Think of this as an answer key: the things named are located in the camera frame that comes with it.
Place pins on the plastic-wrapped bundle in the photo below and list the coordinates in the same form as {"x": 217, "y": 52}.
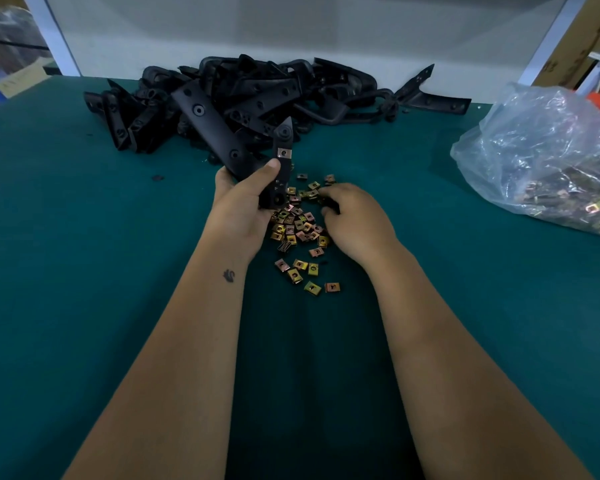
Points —
{"x": 10, "y": 39}

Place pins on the clear plastic bag of clips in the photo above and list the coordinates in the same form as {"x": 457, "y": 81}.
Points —
{"x": 545, "y": 154}

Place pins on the black plastic bracket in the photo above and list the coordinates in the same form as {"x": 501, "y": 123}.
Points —
{"x": 280, "y": 137}

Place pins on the pile of black plastic parts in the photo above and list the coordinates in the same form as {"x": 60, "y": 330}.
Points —
{"x": 260, "y": 92}

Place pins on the person's right hand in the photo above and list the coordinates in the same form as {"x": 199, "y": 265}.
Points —
{"x": 360, "y": 222}

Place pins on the brown cardboard box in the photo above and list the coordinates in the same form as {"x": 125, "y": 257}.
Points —
{"x": 580, "y": 39}

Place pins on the person's left hand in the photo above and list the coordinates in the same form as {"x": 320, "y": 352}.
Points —
{"x": 235, "y": 219}

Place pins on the pile of brass clips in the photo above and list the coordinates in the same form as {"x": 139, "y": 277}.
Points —
{"x": 300, "y": 227}

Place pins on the person's right fingers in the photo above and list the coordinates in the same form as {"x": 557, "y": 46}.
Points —
{"x": 332, "y": 209}

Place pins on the person's left thumb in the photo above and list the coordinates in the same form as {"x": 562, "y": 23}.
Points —
{"x": 264, "y": 175}

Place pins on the person's right forearm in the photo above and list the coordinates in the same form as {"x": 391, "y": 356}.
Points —
{"x": 455, "y": 369}

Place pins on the white metal frame post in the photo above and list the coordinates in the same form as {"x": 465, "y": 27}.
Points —
{"x": 55, "y": 34}
{"x": 555, "y": 39}

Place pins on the brass clip nut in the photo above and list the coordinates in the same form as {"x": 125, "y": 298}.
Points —
{"x": 284, "y": 153}

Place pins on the person's left forearm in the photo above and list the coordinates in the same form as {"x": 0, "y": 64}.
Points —
{"x": 180, "y": 364}

